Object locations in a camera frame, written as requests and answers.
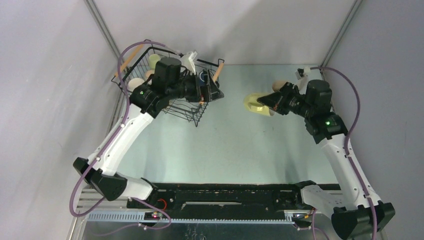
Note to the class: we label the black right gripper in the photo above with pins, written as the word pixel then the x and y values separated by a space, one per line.
pixel 277 101

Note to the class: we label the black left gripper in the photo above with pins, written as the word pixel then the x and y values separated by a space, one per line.
pixel 203 94

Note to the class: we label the dark blue mug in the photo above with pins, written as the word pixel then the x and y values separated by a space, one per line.
pixel 203 80

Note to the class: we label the floral painted ceramic mug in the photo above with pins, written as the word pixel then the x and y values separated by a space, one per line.
pixel 277 85

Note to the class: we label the pale yellow mug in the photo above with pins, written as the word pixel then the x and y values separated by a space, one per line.
pixel 251 103

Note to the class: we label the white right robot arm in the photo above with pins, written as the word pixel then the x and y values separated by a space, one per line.
pixel 361 212

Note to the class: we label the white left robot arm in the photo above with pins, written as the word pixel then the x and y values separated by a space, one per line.
pixel 100 169

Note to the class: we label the grey striped mug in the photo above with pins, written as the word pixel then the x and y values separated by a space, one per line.
pixel 148 73

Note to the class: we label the light green cup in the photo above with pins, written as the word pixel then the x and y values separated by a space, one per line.
pixel 153 59

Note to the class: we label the white ribbed mug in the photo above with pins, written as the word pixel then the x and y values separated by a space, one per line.
pixel 134 83

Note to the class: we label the black wire dish rack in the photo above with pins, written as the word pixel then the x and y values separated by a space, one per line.
pixel 185 109

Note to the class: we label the right wooden rack handle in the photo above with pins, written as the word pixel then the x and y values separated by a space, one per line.
pixel 218 72

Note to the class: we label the wooden rack handle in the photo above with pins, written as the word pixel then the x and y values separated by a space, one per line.
pixel 218 72
pixel 128 59

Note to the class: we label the left wooden rack handle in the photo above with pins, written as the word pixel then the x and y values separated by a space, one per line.
pixel 128 59

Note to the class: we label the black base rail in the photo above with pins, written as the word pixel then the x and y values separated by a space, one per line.
pixel 226 200

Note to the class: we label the grey cable duct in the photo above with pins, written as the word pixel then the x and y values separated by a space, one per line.
pixel 146 217

